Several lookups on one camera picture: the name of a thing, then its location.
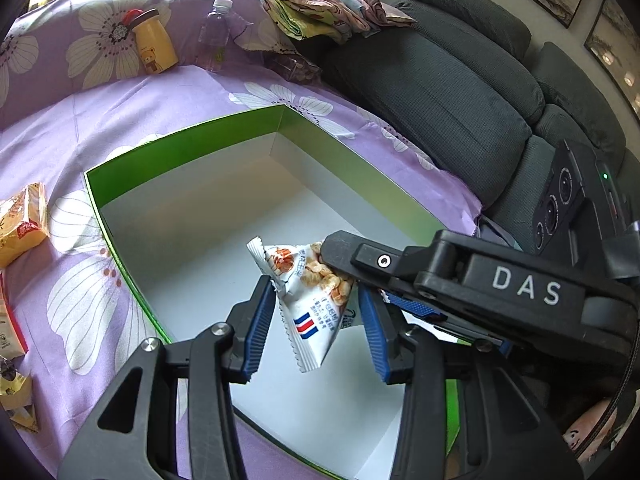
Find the clear plastic container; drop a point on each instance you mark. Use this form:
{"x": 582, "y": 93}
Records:
{"x": 295, "y": 67}

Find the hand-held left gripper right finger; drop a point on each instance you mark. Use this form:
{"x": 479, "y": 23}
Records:
{"x": 372, "y": 340}

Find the purple floral blanket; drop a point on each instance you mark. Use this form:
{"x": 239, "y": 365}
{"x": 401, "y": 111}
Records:
{"x": 150, "y": 105}

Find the red-edged white snack packet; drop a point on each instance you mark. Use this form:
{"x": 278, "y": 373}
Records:
{"x": 10, "y": 330}

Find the person's right forearm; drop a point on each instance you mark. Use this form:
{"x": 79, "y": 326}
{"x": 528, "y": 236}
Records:
{"x": 592, "y": 425}

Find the clear plastic water bottle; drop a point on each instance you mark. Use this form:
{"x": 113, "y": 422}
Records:
{"x": 215, "y": 35}

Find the yellow triangular snack packet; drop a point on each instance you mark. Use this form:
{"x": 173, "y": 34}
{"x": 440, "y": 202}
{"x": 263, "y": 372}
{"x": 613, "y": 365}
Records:
{"x": 25, "y": 420}
{"x": 15, "y": 385}

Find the green cardboard box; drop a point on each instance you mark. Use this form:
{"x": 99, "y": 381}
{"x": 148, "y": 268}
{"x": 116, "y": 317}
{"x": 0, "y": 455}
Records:
{"x": 210, "y": 200}

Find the pile of folded cloths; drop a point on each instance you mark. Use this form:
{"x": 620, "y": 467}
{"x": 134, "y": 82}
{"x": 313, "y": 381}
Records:
{"x": 320, "y": 0}

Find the grey sofa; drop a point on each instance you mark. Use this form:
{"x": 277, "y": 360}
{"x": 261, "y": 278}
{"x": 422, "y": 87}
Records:
{"x": 450, "y": 100}

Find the yellow bear-print bottle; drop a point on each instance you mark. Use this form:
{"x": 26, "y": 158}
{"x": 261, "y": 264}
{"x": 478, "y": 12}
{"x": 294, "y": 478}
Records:
{"x": 150, "y": 42}

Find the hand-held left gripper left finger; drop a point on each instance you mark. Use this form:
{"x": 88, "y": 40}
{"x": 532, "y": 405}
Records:
{"x": 257, "y": 340}

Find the white triangular snack packet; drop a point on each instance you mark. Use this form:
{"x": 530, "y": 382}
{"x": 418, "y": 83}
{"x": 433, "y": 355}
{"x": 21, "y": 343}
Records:
{"x": 310, "y": 325}

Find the orange-yellow snack packet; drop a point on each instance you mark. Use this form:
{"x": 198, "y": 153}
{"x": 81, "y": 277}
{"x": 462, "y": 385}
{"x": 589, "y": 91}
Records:
{"x": 22, "y": 230}

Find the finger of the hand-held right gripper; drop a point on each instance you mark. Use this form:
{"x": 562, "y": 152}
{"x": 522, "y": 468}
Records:
{"x": 415, "y": 307}
{"x": 370, "y": 257}

